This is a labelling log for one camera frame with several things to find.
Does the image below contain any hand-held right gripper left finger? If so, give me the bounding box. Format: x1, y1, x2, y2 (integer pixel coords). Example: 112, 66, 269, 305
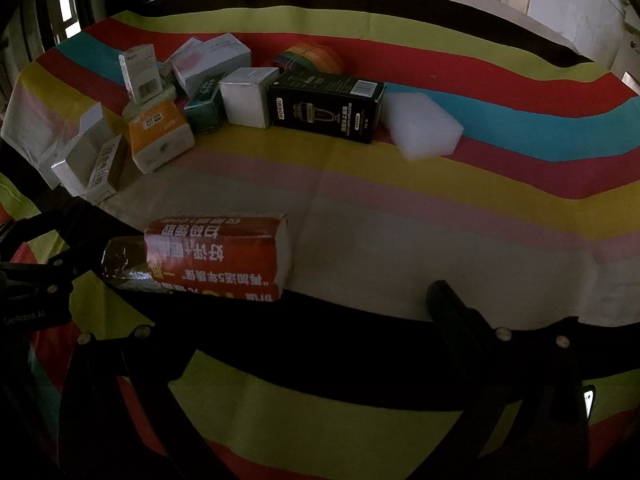
57, 305, 221, 480

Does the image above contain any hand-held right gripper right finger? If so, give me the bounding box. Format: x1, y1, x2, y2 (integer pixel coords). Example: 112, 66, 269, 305
426, 280, 593, 480

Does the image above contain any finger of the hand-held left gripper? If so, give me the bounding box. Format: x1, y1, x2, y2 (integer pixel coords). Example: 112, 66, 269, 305
0, 247, 108, 296
0, 204, 147, 266

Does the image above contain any white box with gold print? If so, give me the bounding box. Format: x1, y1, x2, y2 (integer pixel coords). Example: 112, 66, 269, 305
86, 135, 129, 206

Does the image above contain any white carton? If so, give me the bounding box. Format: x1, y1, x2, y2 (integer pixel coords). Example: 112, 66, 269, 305
37, 102, 118, 198

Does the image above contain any red box with white print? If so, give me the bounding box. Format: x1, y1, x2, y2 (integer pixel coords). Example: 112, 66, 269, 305
102, 214, 293, 302

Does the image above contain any round green sponge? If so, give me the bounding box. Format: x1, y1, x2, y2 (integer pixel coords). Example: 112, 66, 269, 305
122, 84, 177, 122

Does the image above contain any white box with barcode label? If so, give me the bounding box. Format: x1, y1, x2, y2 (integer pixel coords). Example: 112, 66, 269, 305
118, 44, 163, 105

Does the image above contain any dark green box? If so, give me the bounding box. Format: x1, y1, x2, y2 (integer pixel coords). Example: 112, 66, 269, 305
183, 71, 228, 135

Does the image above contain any white foam block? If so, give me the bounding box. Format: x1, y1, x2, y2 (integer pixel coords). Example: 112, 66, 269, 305
381, 92, 464, 162

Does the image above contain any plain white cube box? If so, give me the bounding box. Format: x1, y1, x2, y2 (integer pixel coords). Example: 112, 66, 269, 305
219, 67, 280, 130

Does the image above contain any black box with gold print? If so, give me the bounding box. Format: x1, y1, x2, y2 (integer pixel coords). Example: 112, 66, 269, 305
267, 70, 387, 145

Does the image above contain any rainbow ribbon roll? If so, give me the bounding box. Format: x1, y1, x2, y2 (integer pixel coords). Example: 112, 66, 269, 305
271, 41, 346, 75

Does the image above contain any striped colourful tablecloth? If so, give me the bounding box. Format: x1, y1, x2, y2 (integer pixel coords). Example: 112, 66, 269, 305
0, 0, 640, 480

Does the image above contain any orange and white box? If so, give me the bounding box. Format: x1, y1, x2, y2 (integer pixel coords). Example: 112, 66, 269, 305
127, 100, 196, 175

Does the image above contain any white box with pink print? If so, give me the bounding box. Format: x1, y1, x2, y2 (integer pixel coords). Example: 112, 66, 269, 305
171, 33, 252, 100

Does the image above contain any white appliance with bird logo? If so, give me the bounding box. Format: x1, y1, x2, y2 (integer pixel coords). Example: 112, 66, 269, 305
612, 30, 640, 93

